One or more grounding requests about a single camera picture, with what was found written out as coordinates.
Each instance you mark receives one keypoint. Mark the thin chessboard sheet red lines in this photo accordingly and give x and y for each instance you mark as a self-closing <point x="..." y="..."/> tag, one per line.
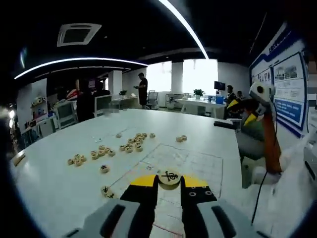
<point x="198" y="168"/>

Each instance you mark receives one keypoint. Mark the ceiling air conditioner vent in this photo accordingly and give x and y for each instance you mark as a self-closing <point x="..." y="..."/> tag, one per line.
<point x="78" y="34"/>

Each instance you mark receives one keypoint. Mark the blue white wall poster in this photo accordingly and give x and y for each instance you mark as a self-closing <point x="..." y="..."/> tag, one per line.
<point x="284" y="81"/>

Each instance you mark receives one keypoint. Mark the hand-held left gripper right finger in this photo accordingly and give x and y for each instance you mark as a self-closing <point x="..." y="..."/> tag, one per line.
<point x="208" y="218"/>

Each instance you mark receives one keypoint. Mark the group of wooden chess pieces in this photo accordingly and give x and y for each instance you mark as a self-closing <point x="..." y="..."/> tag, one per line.
<point x="128" y="148"/>

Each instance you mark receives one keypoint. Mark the round chess piece black character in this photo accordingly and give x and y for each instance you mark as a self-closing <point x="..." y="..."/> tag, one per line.
<point x="169" y="179"/>

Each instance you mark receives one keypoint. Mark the small potted green plant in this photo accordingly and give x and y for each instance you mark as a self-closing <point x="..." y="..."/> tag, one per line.
<point x="122" y="93"/>

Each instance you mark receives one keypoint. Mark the display shelf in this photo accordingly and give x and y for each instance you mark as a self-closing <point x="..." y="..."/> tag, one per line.
<point x="39" y="109"/>

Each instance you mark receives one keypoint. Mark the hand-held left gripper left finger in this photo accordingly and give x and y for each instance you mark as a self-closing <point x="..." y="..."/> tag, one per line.
<point x="119" y="218"/>

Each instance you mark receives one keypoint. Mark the grey office chair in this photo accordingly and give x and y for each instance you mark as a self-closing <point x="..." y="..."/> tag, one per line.
<point x="247" y="148"/>

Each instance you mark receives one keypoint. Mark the wooden rolling pin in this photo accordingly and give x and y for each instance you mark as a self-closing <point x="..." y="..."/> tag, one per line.
<point x="19" y="158"/>

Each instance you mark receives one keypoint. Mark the blue box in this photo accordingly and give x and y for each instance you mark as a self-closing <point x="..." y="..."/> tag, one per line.
<point x="219" y="99"/>

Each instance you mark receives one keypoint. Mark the white desk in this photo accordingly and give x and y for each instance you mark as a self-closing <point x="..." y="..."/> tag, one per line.
<point x="198" y="104"/>

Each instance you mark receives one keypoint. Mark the dark monitor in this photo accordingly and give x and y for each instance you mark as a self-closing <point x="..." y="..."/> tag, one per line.
<point x="219" y="85"/>

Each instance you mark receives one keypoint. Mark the purple screen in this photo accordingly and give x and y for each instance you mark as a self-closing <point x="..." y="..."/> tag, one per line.
<point x="91" y="83"/>

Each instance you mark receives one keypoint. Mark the light office chair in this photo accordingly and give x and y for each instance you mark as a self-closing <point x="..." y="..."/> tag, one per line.
<point x="153" y="99"/>

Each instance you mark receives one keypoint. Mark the white mesh chair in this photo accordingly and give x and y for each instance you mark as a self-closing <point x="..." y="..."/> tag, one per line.
<point x="102" y="105"/>

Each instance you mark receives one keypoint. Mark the long curved ceiling light strip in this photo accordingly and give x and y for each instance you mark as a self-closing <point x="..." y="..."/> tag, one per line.
<point x="188" y="27"/>

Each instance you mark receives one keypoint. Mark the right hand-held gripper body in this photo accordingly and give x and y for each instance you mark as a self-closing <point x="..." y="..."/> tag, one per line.
<point x="263" y="96"/>

